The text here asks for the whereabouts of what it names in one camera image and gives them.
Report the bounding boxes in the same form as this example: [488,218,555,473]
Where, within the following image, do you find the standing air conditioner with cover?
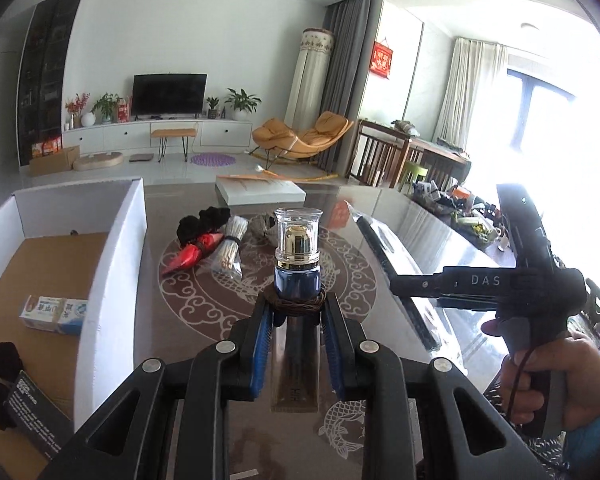
[283,28,337,133]

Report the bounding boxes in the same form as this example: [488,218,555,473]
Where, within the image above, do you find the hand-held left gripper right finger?
[321,292,551,480]

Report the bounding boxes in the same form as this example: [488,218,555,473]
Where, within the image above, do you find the white curtain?
[435,37,508,148]

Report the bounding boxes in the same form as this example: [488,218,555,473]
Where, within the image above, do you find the pile of assorted clutter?
[415,180,518,256]

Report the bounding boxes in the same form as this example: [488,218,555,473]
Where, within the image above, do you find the large leafy potted plant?
[225,88,262,122]

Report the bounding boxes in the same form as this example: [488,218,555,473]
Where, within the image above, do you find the large white cardboard box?
[0,177,148,480]

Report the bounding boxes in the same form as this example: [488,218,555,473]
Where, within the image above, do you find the red foil packet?
[161,232,224,276]

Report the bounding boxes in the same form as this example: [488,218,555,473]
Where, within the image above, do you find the cosmetic bottle with clear cap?
[265,207,327,413]

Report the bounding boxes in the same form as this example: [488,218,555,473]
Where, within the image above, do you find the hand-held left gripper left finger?
[37,302,276,480]

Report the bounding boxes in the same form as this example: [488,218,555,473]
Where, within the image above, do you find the orange rocking chair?
[250,111,355,167]

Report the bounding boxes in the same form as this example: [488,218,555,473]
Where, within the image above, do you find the white television cabinet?
[61,117,261,158]

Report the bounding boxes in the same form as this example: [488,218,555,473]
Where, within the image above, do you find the black flat television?
[131,73,208,117]

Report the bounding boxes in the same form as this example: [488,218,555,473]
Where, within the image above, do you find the wooden table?
[405,135,473,196]

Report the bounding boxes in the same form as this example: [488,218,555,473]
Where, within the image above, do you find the person's right hand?
[481,317,600,435]

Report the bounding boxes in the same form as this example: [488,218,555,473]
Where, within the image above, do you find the bushy potted plant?
[92,92,122,125]

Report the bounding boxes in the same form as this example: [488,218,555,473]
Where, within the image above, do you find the orange snack packages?
[31,136,63,157]

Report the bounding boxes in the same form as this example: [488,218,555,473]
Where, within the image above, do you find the long orange stick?
[216,170,341,184]

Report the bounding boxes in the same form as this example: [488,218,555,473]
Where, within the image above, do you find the flat white box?
[216,176,307,207]

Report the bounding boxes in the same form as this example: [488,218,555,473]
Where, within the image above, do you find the red wall hanging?
[371,40,393,80]

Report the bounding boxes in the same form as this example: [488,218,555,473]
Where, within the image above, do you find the wooden bench with hairpin legs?
[150,127,198,163]

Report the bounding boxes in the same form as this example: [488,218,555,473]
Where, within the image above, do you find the grey curtain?
[315,0,373,173]

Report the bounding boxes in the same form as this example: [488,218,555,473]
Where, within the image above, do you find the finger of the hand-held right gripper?
[389,267,516,297]
[432,294,513,311]

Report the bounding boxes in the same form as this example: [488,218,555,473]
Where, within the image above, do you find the wooden chairs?
[350,119,411,188]

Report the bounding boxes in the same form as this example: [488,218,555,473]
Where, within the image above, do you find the tall black cabinet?
[16,0,87,167]

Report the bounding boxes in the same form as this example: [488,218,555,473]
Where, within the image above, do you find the green stool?
[399,161,428,196]

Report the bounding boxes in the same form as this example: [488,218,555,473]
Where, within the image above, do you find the brown cardboard box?
[28,145,81,177]

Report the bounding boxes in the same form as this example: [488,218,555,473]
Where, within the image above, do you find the purple round mat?
[190,153,237,167]

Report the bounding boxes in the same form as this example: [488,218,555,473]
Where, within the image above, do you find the blue and white carton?
[19,294,90,337]

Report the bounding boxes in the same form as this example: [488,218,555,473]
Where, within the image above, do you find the black box with white print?
[2,370,68,461]

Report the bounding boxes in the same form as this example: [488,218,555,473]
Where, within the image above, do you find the red flowers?
[64,92,91,128]

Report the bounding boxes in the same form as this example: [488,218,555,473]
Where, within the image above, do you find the bundle of cotton swabs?
[210,216,248,281]

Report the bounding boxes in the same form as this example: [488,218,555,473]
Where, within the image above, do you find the black cable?
[507,332,538,423]

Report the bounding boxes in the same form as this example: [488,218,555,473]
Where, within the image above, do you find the beige round cushion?
[73,152,126,172]

